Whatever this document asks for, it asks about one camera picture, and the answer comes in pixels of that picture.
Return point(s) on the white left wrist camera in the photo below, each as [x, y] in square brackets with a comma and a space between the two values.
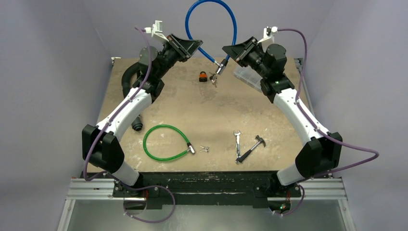
[156, 31]

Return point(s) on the silver green lock keys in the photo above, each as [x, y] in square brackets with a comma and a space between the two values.
[204, 149]

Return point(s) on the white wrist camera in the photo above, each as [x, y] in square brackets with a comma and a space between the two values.
[156, 31]
[268, 36]

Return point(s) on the orange black padlock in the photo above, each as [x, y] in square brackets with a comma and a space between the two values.
[203, 77]

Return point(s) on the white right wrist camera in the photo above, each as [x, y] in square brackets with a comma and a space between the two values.
[268, 36]

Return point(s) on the small black handle hammer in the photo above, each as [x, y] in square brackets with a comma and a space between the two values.
[260, 140]

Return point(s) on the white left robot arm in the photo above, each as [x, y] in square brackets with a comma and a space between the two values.
[101, 143]

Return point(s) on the blue cable lock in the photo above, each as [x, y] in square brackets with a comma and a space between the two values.
[215, 22]

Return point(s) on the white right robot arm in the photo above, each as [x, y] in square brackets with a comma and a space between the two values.
[321, 149]

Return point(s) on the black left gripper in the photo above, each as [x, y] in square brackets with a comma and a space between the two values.
[184, 48]

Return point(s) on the green cable lock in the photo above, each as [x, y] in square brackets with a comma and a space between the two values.
[165, 145]

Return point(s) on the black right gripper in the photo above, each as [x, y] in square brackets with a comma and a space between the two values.
[248, 53]

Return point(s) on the aluminium frame rail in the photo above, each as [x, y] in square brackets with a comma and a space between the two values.
[90, 205]

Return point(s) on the silver open-end wrench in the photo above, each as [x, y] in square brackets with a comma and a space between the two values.
[238, 151]

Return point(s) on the silver blue lock keys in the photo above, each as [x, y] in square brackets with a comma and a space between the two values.
[213, 79]

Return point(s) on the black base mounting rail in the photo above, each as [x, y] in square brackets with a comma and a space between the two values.
[240, 188]

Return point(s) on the clear plastic screw box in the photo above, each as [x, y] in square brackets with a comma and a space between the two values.
[249, 77]

